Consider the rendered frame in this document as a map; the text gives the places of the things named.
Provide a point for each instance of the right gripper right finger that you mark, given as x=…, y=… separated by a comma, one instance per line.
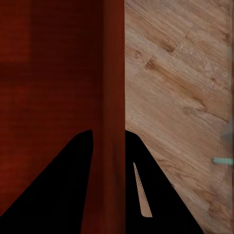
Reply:
x=170, y=214

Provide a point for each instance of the storage box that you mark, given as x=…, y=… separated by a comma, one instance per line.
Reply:
x=62, y=72

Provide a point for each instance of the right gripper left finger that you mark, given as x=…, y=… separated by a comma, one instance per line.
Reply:
x=54, y=202

